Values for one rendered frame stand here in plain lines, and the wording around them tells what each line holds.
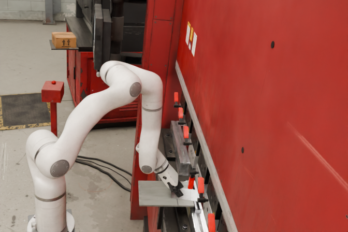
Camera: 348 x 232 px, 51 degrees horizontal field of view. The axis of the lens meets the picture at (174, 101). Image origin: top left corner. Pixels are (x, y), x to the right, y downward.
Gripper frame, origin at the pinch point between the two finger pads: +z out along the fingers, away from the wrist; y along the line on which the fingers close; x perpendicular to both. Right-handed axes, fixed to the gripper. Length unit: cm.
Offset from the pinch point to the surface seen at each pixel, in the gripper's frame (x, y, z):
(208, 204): -21.8, -35.3, -11.4
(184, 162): 1.5, 31.7, 5.9
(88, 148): 133, 177, 22
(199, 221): -4.4, -14.3, 11.2
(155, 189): 10.6, 1.0, -5.8
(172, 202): 3.8, -7.0, -0.1
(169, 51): -17, 85, -42
